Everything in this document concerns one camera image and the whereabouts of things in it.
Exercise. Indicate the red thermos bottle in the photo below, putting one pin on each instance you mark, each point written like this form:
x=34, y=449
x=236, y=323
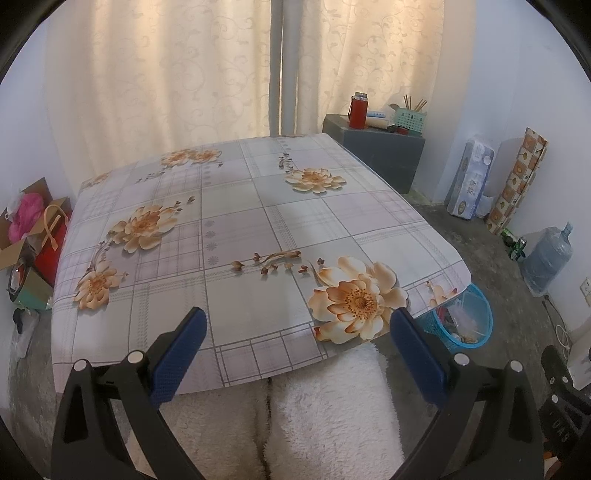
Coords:
x=358, y=113

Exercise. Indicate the patterned paper roll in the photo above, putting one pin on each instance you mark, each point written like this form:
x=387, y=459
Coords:
x=519, y=175

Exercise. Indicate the wooden chopsticks bunch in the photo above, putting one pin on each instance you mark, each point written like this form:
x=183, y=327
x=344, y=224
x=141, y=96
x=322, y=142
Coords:
x=407, y=101

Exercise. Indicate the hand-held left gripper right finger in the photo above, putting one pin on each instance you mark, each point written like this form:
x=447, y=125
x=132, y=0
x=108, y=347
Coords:
x=420, y=360

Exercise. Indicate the wooden rolling pin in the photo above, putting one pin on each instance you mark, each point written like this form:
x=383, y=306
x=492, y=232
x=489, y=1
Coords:
x=379, y=123

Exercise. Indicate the white tube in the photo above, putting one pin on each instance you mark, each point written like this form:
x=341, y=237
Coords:
x=378, y=113

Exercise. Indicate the brown cardboard box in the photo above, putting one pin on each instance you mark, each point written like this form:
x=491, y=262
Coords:
x=11, y=256

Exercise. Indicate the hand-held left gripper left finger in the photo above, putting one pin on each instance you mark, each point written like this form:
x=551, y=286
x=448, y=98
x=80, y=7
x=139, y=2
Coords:
x=180, y=360

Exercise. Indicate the beige wrapper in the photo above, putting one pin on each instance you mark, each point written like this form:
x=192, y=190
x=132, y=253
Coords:
x=463, y=340

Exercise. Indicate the grey cabinet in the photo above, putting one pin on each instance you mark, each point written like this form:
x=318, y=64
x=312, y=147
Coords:
x=378, y=157

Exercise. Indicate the toilet paper pack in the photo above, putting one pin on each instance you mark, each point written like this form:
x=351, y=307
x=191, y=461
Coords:
x=471, y=180

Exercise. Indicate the cream patterned curtain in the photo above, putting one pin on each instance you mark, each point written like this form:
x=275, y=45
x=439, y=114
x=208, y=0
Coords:
x=369, y=55
x=161, y=69

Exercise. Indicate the red bag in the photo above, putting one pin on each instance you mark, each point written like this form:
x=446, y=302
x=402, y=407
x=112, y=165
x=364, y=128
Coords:
x=48, y=261

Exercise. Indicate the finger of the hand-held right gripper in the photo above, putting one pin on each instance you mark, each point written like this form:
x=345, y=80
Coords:
x=556, y=369

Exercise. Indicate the pink plastic bag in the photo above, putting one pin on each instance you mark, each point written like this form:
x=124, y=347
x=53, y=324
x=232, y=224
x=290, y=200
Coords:
x=25, y=214

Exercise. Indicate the large water jug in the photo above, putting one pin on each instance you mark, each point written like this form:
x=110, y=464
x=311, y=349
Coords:
x=547, y=261

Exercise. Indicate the wall outlet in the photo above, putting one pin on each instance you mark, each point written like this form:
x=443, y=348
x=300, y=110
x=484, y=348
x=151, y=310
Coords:
x=586, y=290

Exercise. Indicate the green cardboard box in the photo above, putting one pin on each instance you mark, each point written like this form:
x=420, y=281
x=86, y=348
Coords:
x=34, y=290

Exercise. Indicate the green glass bottle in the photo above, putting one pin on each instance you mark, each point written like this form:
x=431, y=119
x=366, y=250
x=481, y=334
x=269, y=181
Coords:
x=518, y=249
x=509, y=237

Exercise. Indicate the green chopstick holder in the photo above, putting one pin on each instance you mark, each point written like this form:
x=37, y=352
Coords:
x=410, y=121

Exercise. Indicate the person's right leg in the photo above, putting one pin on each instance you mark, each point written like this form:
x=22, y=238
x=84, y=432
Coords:
x=332, y=406

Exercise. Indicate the blue plastic basket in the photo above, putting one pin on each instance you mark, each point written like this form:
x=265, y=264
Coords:
x=436, y=324

